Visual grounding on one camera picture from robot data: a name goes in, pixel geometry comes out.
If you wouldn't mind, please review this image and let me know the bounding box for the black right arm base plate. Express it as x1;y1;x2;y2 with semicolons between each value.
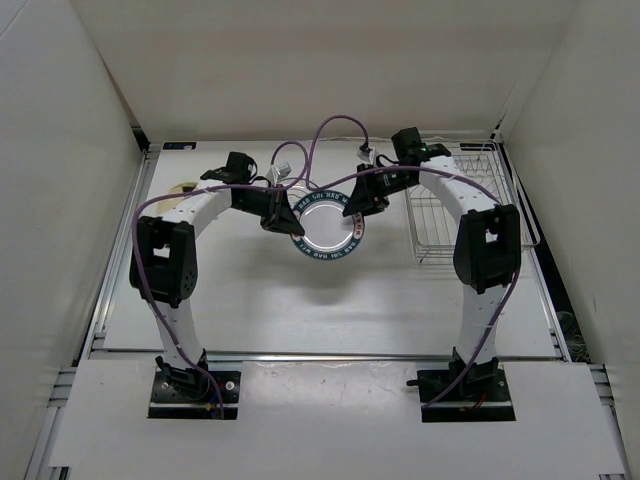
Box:
406;368;516;423

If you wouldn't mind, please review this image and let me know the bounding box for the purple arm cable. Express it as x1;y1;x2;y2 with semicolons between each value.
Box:
294;114;519;412
130;141;321;420

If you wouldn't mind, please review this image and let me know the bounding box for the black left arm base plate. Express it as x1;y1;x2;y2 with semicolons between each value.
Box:
147;368;241;421

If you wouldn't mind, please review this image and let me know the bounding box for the chrome wire dish rack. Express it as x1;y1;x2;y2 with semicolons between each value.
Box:
404;139;542;268

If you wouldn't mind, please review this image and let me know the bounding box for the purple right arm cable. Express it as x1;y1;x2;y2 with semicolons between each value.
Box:
294;114;519;412

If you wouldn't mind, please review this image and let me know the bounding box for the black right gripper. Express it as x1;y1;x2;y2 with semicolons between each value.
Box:
342;164;416;220

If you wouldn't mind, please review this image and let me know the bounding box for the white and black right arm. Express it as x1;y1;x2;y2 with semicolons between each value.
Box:
343;127;521;402

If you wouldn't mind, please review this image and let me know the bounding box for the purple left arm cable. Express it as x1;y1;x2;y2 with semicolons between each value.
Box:
130;141;321;420

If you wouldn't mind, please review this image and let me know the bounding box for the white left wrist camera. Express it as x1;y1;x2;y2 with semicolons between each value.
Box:
266;162;291;184

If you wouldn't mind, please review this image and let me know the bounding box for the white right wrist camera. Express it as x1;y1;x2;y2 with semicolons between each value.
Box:
357;143;377;163

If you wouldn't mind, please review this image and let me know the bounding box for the cream bowl with red stamp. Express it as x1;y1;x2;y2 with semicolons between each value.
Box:
156;181;198;215

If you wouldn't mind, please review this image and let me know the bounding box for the white plate with green band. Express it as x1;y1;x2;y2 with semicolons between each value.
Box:
290;190;365;261

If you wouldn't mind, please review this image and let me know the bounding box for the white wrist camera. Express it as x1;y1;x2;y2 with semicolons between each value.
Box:
266;162;291;184
357;143;377;163

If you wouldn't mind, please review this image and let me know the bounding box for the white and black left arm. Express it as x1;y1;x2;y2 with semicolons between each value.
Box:
129;151;305;401

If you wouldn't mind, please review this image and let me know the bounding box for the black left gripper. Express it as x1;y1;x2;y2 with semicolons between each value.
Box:
233;184;305;237

